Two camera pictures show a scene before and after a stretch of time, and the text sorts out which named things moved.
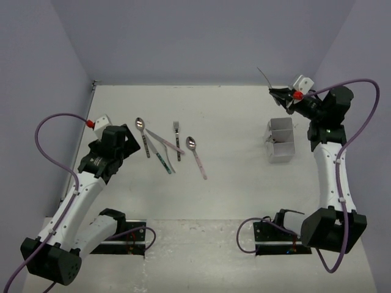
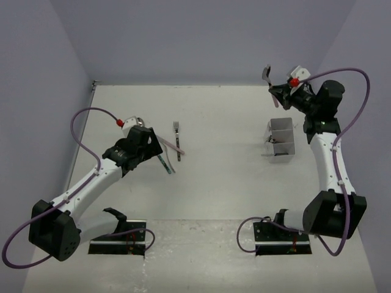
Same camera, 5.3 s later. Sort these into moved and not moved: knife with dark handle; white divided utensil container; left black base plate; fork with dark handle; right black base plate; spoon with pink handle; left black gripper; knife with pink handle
Moved: knife with dark handle; spoon with pink handle; left black gripper
Not moved: fork with dark handle; white divided utensil container; knife with pink handle; right black base plate; left black base plate
